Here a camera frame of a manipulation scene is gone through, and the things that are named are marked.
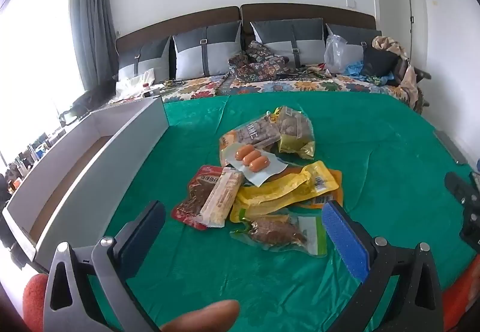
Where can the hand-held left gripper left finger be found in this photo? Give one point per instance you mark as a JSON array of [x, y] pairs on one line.
[[144, 238]]

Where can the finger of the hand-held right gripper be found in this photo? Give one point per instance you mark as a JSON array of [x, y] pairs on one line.
[[463, 189], [471, 230]]

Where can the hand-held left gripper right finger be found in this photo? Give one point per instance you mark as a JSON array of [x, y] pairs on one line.
[[345, 238]]

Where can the plain orange snack packet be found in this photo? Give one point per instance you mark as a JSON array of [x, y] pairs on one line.
[[337, 185]]

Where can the long yellow snack packet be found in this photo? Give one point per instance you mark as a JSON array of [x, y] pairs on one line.
[[277, 193]]

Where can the white cardboard box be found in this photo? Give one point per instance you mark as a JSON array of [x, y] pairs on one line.
[[123, 151]]

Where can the clear sausage packet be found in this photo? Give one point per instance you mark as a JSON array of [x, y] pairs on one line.
[[249, 159]]

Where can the grey metal bar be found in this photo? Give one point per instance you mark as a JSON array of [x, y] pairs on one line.
[[450, 148]]

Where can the red jerky packet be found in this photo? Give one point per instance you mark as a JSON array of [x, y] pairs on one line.
[[195, 193]]

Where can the green-edged clear meat packet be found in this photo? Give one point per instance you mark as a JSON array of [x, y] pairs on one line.
[[277, 232]]

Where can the orange cloth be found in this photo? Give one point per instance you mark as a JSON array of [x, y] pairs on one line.
[[35, 302], [461, 298]]

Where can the cream bar packet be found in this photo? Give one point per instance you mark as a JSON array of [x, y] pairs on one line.
[[221, 196]]

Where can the gold snack packet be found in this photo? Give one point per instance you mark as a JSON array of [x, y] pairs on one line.
[[296, 129]]

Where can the dark chair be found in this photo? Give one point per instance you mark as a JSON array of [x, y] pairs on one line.
[[403, 69]]

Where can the orange packet with grey label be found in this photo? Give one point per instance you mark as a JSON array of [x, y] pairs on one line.
[[258, 133]]

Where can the dark bag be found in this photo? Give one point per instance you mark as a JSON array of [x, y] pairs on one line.
[[92, 101]]

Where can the white plastic bag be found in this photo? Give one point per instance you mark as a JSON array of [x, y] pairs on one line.
[[131, 86]]

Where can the black bag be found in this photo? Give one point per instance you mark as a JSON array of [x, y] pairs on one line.
[[378, 61]]

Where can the blue cloth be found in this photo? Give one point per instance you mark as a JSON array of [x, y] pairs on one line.
[[354, 69]]

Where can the grey pillow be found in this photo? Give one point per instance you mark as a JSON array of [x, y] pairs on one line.
[[187, 58], [311, 50], [150, 61], [360, 35]]

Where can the clear plastic bag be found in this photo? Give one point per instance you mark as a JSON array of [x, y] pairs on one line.
[[337, 54]]

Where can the dark patterned blanket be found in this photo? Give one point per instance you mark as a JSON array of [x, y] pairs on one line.
[[258, 67]]

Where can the grey curtain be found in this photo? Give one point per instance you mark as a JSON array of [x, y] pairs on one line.
[[93, 16]]

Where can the brown headboard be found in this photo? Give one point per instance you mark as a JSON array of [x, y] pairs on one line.
[[300, 12]]

